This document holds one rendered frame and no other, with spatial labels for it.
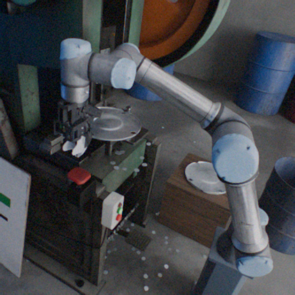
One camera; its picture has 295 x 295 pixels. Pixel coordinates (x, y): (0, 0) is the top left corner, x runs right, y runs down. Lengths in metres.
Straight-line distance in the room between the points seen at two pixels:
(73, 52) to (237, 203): 0.61
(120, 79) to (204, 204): 1.09
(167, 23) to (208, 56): 3.08
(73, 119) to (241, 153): 0.46
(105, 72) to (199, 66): 3.85
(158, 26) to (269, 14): 2.94
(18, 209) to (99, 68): 0.87
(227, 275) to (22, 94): 1.11
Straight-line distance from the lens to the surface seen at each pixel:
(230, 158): 0.75
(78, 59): 0.75
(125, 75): 0.72
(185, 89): 0.85
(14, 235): 1.53
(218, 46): 4.41
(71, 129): 0.82
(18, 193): 1.38
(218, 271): 1.30
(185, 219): 1.77
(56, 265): 1.64
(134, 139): 1.16
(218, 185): 1.73
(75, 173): 1.00
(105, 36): 1.15
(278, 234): 1.96
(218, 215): 1.66
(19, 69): 1.22
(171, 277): 1.68
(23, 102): 1.28
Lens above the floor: 1.39
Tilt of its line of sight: 33 degrees down
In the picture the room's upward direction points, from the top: 10 degrees clockwise
